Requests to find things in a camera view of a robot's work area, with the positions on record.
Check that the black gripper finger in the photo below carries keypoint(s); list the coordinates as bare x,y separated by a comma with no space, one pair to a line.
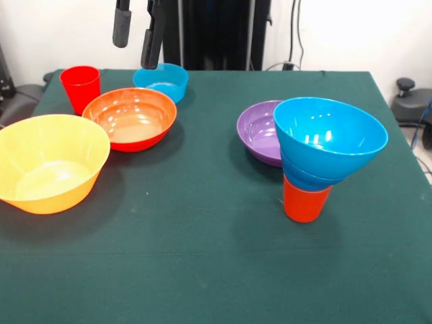
152,40
121,27

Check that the wide purple bowl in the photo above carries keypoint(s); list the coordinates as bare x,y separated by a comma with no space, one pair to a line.
258,135

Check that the small dark blue bowl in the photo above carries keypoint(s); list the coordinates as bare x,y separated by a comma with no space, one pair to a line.
303,180

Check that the large blue bowl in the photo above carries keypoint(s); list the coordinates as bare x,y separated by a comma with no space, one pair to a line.
327,158

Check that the teal bowl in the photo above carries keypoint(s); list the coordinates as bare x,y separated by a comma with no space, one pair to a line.
165,79

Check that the red cup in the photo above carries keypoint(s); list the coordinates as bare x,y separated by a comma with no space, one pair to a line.
81,91

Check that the wide orange bowl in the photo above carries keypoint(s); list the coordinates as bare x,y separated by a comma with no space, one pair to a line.
131,125

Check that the black equipment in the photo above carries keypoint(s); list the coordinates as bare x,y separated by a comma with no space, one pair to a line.
5,84

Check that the yellow bowl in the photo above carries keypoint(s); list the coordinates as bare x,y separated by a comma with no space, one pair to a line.
50,175

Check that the orange cup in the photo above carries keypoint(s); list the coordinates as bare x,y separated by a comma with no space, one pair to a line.
305,206

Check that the dark green tablecloth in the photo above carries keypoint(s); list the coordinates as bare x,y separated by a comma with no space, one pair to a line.
202,270

